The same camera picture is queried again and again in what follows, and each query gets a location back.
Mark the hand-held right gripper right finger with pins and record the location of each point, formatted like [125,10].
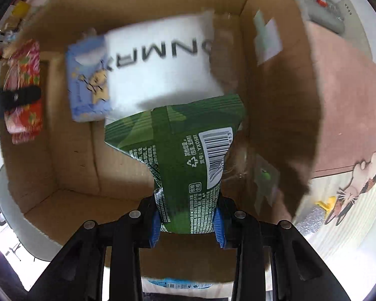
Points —
[219,229]

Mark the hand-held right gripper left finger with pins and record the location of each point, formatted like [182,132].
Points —
[154,229]

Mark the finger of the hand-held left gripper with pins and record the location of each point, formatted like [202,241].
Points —
[20,96]

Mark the red floral tissue packet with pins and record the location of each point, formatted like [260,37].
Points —
[24,65]

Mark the cardboard box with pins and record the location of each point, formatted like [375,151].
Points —
[75,150]

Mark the green tissue packet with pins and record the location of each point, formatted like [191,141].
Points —
[181,150]

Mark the white soft packet black print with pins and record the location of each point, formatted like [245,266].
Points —
[163,78]

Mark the white blue tissue packet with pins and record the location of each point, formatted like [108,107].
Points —
[178,283]

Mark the blue cartoon tissue packet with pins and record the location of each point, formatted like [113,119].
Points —
[87,95]

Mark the clear plastic bag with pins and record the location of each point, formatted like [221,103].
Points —
[263,175]

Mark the yellow packet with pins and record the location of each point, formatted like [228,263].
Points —
[20,8]

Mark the silver glitter pouch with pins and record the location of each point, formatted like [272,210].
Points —
[310,222]

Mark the yellow small toy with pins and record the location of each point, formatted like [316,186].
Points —
[328,203]

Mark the cartoon printed blanket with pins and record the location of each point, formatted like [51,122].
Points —
[343,100]

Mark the white flat device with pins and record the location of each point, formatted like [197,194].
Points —
[354,22]

